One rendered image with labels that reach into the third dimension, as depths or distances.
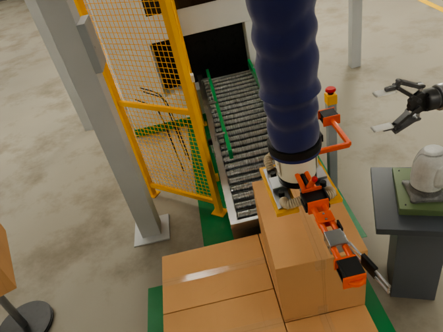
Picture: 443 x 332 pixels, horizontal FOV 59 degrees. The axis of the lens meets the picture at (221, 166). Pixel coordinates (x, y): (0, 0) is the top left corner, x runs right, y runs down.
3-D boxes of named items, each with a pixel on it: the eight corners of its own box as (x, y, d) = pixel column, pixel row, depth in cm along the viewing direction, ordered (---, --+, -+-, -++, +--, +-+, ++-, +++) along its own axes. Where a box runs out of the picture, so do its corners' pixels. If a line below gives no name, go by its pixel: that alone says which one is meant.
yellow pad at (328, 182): (296, 161, 196) (296, 153, 193) (316, 157, 196) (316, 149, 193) (320, 207, 168) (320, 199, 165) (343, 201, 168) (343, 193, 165)
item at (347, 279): (333, 268, 131) (333, 259, 128) (354, 263, 131) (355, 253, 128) (343, 289, 124) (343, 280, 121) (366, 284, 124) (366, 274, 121)
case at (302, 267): (260, 232, 239) (251, 182, 216) (325, 218, 238) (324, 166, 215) (283, 321, 191) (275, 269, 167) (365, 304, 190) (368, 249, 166)
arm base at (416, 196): (433, 175, 218) (435, 167, 214) (449, 202, 200) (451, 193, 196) (399, 177, 220) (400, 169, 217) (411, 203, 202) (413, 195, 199)
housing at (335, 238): (322, 240, 141) (322, 232, 139) (341, 236, 141) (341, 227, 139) (329, 255, 136) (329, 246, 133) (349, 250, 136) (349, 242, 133)
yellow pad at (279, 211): (259, 170, 196) (258, 163, 193) (279, 166, 196) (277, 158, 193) (277, 217, 168) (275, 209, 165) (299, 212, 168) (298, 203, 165)
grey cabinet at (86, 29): (99, 62, 257) (80, 16, 239) (107, 60, 257) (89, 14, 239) (95, 74, 241) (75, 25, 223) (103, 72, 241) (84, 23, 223)
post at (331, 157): (327, 200, 326) (324, 92, 266) (335, 198, 326) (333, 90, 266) (330, 205, 320) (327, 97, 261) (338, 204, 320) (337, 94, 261)
